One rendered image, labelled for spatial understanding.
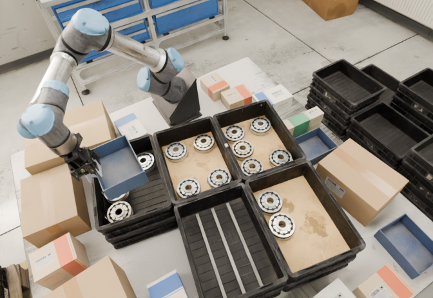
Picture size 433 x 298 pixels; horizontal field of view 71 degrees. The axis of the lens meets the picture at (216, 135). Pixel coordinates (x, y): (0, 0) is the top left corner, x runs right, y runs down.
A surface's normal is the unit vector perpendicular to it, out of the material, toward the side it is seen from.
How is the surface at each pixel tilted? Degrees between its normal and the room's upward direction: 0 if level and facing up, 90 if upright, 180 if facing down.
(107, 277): 0
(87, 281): 0
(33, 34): 90
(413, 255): 0
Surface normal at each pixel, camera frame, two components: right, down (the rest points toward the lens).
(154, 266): -0.06, -0.63
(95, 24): 0.62, -0.51
